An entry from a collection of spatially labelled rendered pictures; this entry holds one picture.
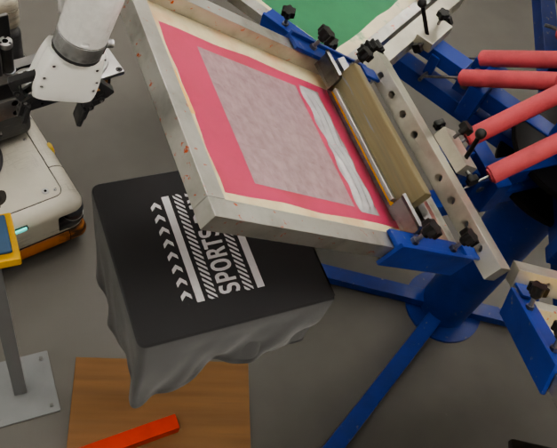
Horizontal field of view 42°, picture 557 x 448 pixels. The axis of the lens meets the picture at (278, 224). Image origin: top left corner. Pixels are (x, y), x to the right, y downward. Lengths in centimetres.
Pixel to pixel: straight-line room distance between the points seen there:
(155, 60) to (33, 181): 147
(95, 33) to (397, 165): 76
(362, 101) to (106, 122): 171
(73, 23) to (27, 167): 165
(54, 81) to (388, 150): 76
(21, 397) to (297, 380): 95
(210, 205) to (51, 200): 158
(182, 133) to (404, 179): 59
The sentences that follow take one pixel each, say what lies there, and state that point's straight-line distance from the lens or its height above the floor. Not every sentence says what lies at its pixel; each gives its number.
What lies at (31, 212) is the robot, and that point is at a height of 28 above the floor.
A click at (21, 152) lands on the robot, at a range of 277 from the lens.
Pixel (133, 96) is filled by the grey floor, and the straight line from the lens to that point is 332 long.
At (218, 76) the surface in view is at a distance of 146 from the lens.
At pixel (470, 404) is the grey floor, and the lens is 292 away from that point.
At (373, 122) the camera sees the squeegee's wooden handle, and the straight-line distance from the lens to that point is 167.
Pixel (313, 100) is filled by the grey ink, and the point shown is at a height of 126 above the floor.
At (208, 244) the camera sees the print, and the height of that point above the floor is 95.
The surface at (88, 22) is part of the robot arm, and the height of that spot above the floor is 171.
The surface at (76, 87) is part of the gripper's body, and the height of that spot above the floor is 157.
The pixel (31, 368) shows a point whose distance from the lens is 265.
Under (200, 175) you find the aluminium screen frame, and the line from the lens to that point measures 113.
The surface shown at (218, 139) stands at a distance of 130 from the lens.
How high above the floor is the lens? 246
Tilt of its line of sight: 55 degrees down
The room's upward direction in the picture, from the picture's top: 21 degrees clockwise
